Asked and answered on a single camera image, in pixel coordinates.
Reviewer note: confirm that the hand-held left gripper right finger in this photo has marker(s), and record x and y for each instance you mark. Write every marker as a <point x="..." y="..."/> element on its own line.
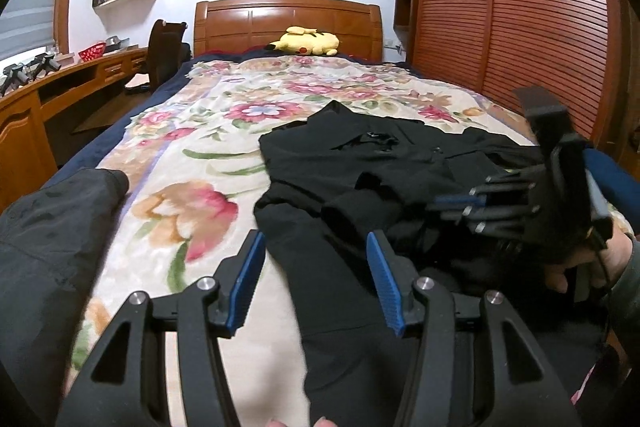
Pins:
<point x="385" y="282"/>

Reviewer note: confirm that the floral blanket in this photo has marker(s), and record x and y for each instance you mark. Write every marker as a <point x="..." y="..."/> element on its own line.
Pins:
<point x="200" y="132"/>

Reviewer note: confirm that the yellow plush toy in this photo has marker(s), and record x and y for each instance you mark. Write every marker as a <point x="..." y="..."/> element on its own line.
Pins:
<point x="305" y="42"/>

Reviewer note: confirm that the wooden bed headboard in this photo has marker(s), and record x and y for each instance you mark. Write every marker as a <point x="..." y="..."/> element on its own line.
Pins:
<point x="240" y="22"/>

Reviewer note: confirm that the small grey appliance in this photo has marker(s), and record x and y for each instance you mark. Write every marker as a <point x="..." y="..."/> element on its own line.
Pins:
<point x="117" y="43"/>

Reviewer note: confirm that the red basket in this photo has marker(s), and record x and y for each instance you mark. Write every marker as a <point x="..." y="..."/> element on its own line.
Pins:
<point x="92" y="52"/>

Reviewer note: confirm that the wooden louvered wardrobe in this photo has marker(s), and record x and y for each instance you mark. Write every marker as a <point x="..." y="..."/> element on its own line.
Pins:
<point x="500" y="7"/>

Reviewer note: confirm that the person's right forearm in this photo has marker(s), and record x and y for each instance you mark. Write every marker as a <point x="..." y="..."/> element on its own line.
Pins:
<point x="625" y="302"/>

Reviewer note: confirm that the dark desk chair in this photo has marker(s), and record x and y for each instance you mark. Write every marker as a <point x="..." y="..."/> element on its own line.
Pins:
<point x="162" y="52"/>

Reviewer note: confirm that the black clamp tool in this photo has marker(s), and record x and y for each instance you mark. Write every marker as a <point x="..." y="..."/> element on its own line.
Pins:
<point x="14" y="77"/>
<point x="44" y="64"/>

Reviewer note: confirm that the white wall socket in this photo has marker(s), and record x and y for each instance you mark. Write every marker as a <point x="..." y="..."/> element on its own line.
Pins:
<point x="388" y="43"/>

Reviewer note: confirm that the person's left hand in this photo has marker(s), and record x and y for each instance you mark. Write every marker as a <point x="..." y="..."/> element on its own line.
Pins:
<point x="325" y="423"/>

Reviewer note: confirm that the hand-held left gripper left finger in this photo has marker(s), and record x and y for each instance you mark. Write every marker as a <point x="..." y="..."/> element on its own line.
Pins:
<point x="247" y="282"/>

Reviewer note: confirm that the wooden desk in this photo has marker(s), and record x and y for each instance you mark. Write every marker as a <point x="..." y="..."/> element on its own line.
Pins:
<point x="20" y="127"/>

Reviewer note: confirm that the black padded jacket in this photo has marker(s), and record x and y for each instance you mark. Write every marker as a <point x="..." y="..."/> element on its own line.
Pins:
<point x="45" y="247"/>

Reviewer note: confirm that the person's right hand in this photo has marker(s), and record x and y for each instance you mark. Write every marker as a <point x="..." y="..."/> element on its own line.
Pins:
<point x="617" y="257"/>

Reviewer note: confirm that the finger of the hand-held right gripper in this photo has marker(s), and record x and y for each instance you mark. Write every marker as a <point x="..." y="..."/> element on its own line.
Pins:
<point x="500" y="218"/>
<point x="457" y="200"/>

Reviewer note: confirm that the navy pillow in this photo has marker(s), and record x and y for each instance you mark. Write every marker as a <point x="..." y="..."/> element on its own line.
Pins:
<point x="610" y="177"/>

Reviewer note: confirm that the black shirt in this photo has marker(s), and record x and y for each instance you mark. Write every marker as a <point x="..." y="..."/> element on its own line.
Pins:
<point x="350" y="167"/>

